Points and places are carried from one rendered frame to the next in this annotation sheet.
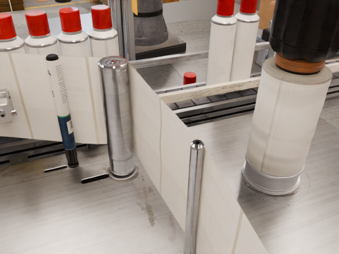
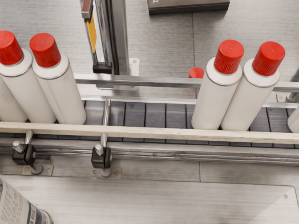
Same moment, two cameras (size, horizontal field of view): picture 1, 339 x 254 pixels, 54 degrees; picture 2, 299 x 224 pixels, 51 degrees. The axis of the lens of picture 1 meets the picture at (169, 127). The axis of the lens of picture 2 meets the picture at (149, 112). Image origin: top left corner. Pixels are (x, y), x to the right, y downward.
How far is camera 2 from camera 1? 0.42 m
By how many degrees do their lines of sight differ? 29
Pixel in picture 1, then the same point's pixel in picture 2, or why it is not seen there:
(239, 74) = (233, 124)
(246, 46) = (248, 105)
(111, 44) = (54, 83)
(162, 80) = (169, 62)
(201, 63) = not seen: hidden behind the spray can
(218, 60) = (204, 109)
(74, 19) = (6, 54)
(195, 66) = not seen: hidden behind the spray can
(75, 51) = (12, 83)
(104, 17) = (43, 57)
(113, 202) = not seen: outside the picture
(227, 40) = (218, 97)
